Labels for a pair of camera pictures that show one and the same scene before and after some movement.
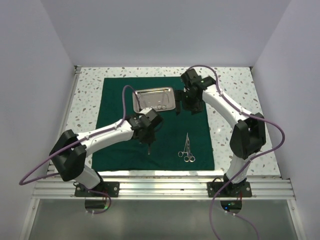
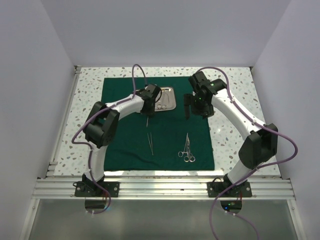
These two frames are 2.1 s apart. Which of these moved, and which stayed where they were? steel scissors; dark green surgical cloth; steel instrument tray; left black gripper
Moved: left black gripper
Stayed: steel scissors; steel instrument tray; dark green surgical cloth
